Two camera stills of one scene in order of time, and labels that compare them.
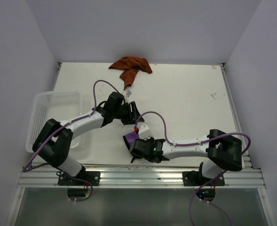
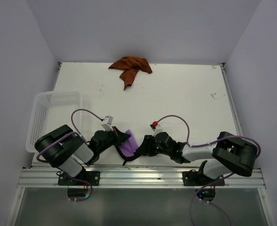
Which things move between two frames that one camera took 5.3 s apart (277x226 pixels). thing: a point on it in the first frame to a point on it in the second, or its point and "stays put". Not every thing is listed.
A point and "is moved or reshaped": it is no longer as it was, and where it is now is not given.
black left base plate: x=93 y=177 stays put
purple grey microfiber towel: x=131 y=138 is moved or reshaped
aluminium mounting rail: x=144 y=177 stays put
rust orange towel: x=131 y=65 stays put
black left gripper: x=134 y=114 to x=121 y=136
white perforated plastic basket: x=63 y=106 stays put
